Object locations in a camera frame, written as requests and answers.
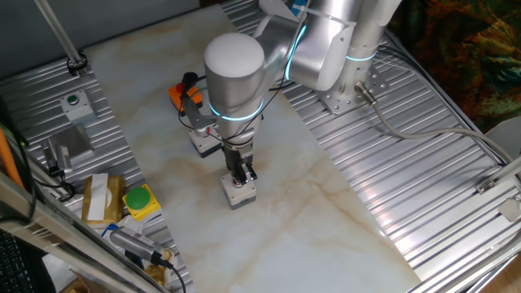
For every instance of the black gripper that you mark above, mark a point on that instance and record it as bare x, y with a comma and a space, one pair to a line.
238, 154

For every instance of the grey box small red button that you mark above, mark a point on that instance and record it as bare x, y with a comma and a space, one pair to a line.
240, 197

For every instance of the grey box red mushroom button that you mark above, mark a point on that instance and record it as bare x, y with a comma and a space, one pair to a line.
203, 144

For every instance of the orange box red mushroom button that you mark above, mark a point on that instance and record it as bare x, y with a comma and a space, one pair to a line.
177, 95

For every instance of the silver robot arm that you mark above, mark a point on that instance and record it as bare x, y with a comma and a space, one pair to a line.
234, 73

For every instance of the yellow box green mushroom button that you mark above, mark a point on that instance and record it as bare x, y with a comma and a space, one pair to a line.
138, 197

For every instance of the white tissue paper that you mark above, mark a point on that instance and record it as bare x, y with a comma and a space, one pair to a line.
130, 223

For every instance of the brown tissue pack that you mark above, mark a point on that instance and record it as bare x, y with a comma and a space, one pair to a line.
116, 195

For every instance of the silver handheld scanner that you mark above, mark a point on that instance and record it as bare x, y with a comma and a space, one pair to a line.
134, 244

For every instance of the crumpled yellow white wrapper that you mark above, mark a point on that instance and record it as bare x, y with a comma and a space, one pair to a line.
156, 272

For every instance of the silver metal scale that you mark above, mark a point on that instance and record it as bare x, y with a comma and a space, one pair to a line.
73, 142

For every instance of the grey box small green button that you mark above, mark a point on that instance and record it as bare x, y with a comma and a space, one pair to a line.
79, 110

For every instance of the blue white plastic device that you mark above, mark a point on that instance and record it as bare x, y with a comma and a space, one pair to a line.
297, 8

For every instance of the orange rod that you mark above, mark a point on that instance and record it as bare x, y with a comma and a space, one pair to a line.
8, 158

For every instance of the black keyboard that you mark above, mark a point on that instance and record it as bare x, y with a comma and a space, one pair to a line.
14, 264

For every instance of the colourful patterned cloth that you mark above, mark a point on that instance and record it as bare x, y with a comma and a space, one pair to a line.
468, 49

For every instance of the white round object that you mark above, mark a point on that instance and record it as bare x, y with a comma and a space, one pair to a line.
506, 138

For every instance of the small silver tag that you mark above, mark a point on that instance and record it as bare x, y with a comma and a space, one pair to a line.
510, 209

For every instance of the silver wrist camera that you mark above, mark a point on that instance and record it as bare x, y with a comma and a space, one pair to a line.
202, 132

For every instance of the silver camera mount bracket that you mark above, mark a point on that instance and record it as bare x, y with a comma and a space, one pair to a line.
194, 116

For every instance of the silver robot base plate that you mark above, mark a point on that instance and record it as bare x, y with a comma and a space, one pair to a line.
346, 101

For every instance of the aluminium frame beam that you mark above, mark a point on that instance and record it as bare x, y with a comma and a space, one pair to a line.
468, 268
61, 240

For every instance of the aluminium bar with bracket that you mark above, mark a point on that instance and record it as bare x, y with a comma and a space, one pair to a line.
488, 185

